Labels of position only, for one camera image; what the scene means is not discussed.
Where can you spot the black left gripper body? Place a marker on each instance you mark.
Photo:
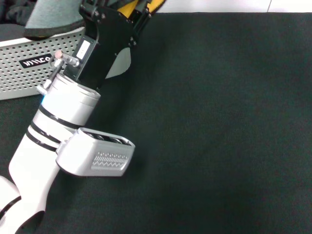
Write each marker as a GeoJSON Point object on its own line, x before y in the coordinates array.
{"type": "Point", "coordinates": [104, 48]}

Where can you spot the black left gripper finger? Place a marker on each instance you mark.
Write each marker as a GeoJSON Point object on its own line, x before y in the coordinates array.
{"type": "Point", "coordinates": [142, 17]}
{"type": "Point", "coordinates": [93, 3]}

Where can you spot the grey yellow black-trimmed towel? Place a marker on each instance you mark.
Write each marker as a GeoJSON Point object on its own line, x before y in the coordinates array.
{"type": "Point", "coordinates": [53, 17]}

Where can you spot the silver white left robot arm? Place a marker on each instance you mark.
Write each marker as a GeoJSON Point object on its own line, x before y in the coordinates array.
{"type": "Point", "coordinates": [36, 156]}

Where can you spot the grey perforated storage box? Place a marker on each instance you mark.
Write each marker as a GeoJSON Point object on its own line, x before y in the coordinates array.
{"type": "Point", "coordinates": [24, 80]}

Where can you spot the black tablecloth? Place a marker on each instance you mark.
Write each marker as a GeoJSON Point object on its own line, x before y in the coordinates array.
{"type": "Point", "coordinates": [207, 146]}

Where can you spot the black cloth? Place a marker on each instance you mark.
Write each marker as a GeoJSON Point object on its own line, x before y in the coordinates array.
{"type": "Point", "coordinates": [12, 12]}

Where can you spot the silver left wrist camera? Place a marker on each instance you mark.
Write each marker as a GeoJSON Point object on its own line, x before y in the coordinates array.
{"type": "Point", "coordinates": [97, 156]}

